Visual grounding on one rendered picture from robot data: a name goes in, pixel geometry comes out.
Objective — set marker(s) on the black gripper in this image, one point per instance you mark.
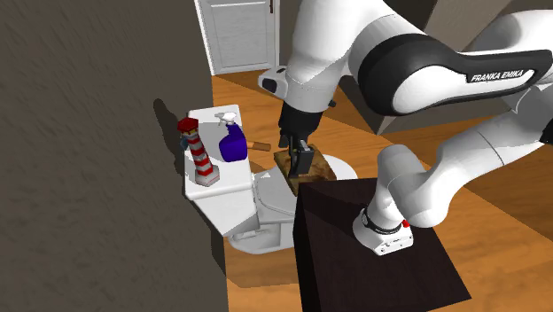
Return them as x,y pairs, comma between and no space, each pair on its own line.
300,123

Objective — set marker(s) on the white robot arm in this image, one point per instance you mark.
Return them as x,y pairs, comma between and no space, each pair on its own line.
436,181

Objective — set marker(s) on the brown wooden board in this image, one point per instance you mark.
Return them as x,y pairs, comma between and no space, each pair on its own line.
322,170

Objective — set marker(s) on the blue spray bottle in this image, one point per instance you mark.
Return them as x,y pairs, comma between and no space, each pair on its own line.
232,147

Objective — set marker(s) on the white toilet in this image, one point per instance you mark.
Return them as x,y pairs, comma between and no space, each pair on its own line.
224,196

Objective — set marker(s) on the red white lighthouse figure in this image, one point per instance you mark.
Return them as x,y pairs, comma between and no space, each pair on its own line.
201,157

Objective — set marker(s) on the dark robot stand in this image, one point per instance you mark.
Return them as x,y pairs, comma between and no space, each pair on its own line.
371,281

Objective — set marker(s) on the white door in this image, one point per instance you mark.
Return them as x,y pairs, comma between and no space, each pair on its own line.
242,34

